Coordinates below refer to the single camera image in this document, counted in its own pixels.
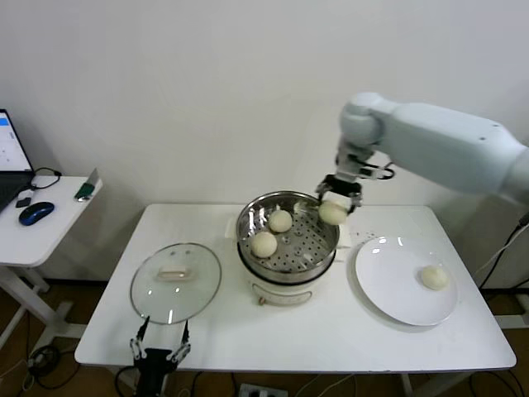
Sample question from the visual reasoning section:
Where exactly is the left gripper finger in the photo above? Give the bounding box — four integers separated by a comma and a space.
130, 316, 150, 359
164, 320, 193, 361

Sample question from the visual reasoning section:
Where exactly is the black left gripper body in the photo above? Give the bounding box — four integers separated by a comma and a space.
134, 347, 179, 397

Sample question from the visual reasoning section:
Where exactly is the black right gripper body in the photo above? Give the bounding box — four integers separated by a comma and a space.
321, 173, 364, 199

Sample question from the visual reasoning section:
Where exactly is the white steamed baozi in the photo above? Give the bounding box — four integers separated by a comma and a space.
269, 209, 293, 233
420, 265, 450, 291
250, 231, 278, 258
317, 200, 349, 226

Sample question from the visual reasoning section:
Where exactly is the round glass pot lid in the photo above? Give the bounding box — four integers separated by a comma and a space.
130, 242, 223, 324

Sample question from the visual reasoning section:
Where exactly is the perforated steel steamer basket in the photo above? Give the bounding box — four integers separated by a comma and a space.
224, 190, 352, 286

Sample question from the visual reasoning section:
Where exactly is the white round plate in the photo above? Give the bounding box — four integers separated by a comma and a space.
354, 236, 459, 324

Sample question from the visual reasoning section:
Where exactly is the white power strip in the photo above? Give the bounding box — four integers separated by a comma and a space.
239, 383, 288, 397

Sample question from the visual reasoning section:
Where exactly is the white electric cooker pot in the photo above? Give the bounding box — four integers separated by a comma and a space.
238, 247, 347, 308

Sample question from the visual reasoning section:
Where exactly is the white side desk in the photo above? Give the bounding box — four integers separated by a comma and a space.
0, 175, 104, 365

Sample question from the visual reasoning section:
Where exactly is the green and silver tool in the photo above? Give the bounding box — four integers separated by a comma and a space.
74, 168, 103, 203

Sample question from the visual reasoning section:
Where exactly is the blue computer mouse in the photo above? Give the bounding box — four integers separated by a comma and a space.
18, 202, 55, 227

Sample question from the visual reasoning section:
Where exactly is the black laptop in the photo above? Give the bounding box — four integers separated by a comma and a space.
0, 109, 36, 214

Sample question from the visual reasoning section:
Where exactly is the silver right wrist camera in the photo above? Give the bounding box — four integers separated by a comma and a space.
358, 162, 393, 182

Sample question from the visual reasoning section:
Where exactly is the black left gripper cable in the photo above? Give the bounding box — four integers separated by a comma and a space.
114, 366, 137, 394

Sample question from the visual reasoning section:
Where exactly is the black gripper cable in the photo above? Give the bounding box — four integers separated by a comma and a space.
374, 161, 397, 182
114, 366, 137, 394

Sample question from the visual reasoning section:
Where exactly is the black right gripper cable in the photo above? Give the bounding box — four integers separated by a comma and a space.
374, 161, 397, 182

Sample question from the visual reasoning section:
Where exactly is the black floor cable bundle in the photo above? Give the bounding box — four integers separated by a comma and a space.
24, 345, 63, 390

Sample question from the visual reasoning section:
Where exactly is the white wall cable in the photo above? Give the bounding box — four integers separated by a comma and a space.
473, 231, 524, 286

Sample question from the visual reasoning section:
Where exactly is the black wall cable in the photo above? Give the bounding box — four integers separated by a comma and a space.
481, 213, 529, 289

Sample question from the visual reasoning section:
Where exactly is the black laptop cable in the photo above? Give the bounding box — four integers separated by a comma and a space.
31, 167, 63, 192

